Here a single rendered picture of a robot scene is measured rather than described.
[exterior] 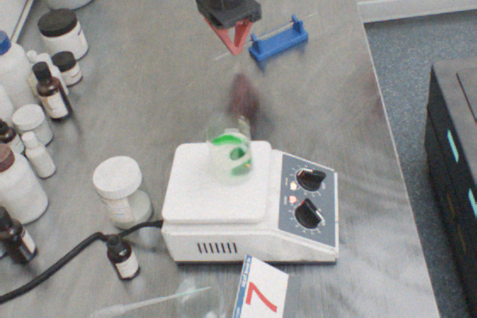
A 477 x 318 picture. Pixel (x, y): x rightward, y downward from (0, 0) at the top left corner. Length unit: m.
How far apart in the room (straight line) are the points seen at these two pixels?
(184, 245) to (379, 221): 0.24
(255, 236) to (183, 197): 0.10
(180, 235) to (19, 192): 0.24
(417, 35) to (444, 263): 0.95
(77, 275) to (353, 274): 0.33
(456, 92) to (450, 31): 0.82
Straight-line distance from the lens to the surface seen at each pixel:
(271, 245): 0.72
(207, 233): 0.71
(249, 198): 0.71
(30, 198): 0.87
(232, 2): 0.93
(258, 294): 0.71
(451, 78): 1.59
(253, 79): 0.99
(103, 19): 1.23
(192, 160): 0.76
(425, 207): 1.77
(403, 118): 2.00
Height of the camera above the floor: 1.38
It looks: 44 degrees down
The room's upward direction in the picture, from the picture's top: 12 degrees counter-clockwise
